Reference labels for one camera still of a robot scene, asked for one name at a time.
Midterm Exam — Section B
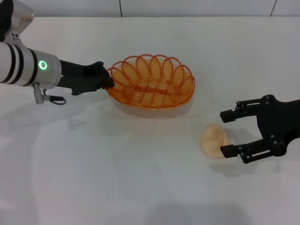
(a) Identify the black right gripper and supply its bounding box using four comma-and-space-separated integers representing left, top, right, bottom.
219, 94, 300, 165

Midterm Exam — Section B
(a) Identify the pale round bread bun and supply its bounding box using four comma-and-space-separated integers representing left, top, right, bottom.
200, 124, 232, 159

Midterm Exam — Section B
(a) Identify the grey wrist cable connector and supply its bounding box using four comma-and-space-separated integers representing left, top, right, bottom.
32, 82, 67, 105

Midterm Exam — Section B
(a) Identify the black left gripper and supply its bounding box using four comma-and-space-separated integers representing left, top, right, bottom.
58, 59, 116, 96

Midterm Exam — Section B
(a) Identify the orange plastic woven basket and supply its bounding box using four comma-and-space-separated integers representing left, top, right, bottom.
105, 54, 195, 110

